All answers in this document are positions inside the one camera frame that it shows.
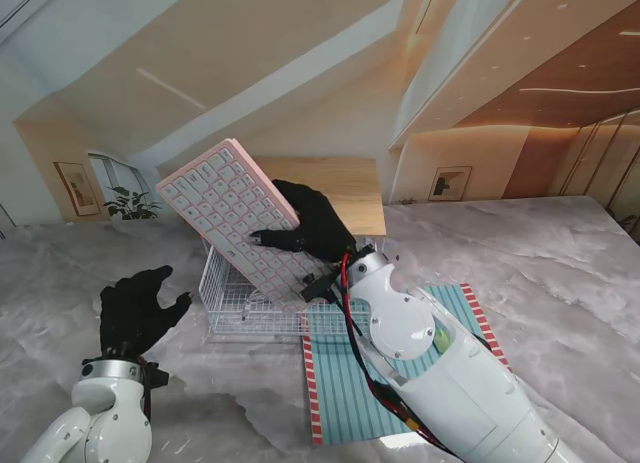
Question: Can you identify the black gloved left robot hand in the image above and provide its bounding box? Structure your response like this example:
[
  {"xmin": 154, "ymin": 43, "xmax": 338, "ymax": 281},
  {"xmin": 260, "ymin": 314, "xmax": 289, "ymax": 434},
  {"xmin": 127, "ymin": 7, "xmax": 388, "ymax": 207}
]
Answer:
[{"xmin": 98, "ymin": 265, "xmax": 194, "ymax": 359}]

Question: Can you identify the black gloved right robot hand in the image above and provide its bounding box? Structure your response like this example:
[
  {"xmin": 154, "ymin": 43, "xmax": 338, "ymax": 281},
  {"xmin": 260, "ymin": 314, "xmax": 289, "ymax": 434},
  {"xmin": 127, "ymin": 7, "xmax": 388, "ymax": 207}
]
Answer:
[{"xmin": 249, "ymin": 178, "xmax": 359, "ymax": 264}]

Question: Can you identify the pink keyboard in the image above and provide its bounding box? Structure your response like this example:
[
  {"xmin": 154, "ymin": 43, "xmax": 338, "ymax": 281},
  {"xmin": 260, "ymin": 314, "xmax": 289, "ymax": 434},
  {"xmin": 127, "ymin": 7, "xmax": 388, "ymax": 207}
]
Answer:
[{"xmin": 155, "ymin": 138, "xmax": 324, "ymax": 315}]

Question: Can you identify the white wire drawer basket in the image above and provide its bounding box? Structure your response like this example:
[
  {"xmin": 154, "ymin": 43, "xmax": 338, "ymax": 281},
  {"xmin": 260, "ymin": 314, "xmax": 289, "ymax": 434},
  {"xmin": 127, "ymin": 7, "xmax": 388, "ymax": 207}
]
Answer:
[{"xmin": 198, "ymin": 244, "xmax": 375, "ymax": 336}]

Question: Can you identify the green computer mouse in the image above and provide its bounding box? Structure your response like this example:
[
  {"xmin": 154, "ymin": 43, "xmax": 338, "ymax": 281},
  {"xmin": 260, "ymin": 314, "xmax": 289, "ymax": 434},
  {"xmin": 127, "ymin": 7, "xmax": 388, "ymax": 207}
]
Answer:
[{"xmin": 431, "ymin": 327, "xmax": 454, "ymax": 355}]

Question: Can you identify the teal striped mouse pad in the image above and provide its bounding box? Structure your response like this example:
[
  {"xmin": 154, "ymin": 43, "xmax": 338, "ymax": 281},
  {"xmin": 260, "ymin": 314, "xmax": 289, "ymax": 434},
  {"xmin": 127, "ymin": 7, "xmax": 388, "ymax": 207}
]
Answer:
[{"xmin": 301, "ymin": 282, "xmax": 513, "ymax": 447}]

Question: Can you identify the large green leafy plant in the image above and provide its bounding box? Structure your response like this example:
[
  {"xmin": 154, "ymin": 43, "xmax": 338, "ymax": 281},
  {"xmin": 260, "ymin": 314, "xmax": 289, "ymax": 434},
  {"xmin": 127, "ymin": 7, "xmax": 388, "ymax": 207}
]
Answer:
[{"xmin": 103, "ymin": 185, "xmax": 164, "ymax": 222}]

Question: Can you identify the wood-topped white wire organizer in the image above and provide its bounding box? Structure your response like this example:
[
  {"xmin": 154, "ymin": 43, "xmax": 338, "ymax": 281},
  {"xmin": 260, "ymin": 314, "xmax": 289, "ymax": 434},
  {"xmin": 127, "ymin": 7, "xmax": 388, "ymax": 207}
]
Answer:
[{"xmin": 199, "ymin": 156, "xmax": 390, "ymax": 335}]

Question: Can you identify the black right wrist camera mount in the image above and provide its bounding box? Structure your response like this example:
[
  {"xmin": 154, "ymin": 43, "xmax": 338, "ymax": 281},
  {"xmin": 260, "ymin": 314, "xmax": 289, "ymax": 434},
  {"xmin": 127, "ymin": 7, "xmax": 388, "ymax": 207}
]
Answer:
[{"xmin": 299, "ymin": 271, "xmax": 342, "ymax": 305}]

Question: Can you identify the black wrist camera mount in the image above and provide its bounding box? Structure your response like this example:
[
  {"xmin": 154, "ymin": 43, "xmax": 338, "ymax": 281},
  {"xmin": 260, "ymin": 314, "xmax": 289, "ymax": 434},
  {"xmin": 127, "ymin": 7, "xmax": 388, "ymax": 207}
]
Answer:
[
  {"xmin": 142, "ymin": 361, "xmax": 170, "ymax": 392},
  {"xmin": 299, "ymin": 271, "xmax": 342, "ymax": 305}
]

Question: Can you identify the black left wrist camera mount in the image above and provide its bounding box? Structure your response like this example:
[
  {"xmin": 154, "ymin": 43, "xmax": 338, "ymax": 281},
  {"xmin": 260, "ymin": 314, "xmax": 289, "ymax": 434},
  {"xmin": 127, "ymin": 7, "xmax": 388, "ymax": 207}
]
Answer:
[{"xmin": 142, "ymin": 361, "xmax": 170, "ymax": 392}]

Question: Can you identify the red right wrist cable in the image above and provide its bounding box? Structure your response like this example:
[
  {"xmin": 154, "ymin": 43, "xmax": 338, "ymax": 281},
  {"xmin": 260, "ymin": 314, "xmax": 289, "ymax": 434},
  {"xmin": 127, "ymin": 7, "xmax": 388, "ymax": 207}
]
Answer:
[{"xmin": 336, "ymin": 252, "xmax": 454, "ymax": 452}]

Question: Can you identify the small framed wall picture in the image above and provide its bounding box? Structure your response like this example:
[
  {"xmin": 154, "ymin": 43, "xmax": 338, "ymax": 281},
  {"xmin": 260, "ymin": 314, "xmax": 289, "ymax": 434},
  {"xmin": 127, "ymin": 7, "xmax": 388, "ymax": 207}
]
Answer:
[{"xmin": 430, "ymin": 166, "xmax": 473, "ymax": 202}]

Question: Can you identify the tall framed wall picture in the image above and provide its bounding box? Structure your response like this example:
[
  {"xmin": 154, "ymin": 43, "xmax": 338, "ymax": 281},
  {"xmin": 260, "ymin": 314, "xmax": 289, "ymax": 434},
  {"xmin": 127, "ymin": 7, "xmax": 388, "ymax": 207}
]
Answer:
[{"xmin": 53, "ymin": 161, "xmax": 101, "ymax": 218}]

